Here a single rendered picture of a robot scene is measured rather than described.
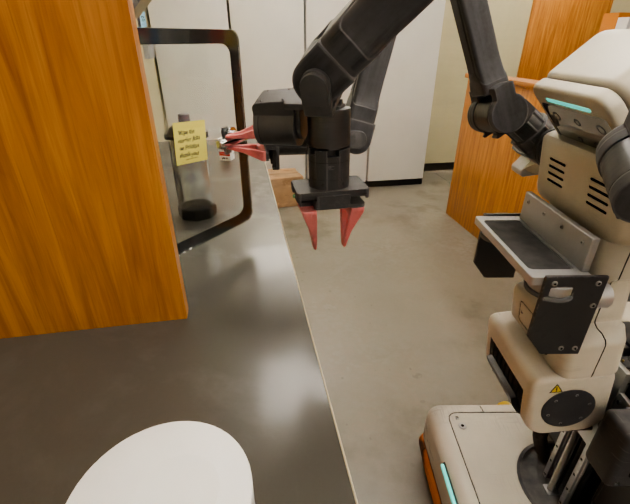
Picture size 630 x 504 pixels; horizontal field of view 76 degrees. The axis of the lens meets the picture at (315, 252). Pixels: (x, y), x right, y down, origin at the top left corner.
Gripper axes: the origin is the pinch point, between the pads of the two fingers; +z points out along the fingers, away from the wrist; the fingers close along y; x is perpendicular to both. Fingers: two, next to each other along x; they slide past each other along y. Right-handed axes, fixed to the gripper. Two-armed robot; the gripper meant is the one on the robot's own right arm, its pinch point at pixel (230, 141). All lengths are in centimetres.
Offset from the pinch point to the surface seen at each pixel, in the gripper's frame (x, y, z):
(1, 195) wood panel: 20.7, -1.8, 31.3
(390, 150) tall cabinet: -299, -80, -148
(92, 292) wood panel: 20.8, -18.8, 23.4
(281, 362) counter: 34.5, -25.5, -5.7
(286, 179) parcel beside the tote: -262, -93, -39
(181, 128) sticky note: 2.3, 3.2, 8.5
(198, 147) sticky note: -0.1, -0.9, 6.1
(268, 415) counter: 44, -26, -3
